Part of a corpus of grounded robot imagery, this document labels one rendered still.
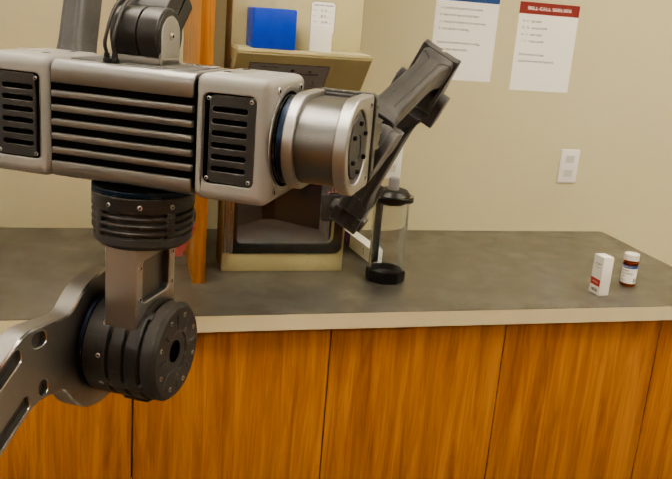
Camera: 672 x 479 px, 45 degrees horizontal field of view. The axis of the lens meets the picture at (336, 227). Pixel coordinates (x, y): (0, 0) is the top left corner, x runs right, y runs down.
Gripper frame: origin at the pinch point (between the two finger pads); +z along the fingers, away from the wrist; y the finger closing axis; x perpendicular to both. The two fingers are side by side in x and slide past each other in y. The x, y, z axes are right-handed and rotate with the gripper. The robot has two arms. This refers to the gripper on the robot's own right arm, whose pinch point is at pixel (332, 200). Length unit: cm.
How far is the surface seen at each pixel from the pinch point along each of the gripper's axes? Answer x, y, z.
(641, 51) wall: -42, -115, 46
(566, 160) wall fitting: -4, -93, 46
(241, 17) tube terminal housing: -42.9, 24.4, 4.3
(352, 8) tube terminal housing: -47.0, -2.6, 4.0
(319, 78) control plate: -30.1, 6.0, -1.9
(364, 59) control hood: -35.4, -3.2, -7.0
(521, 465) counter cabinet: 67, -51, -21
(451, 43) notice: -40, -48, 47
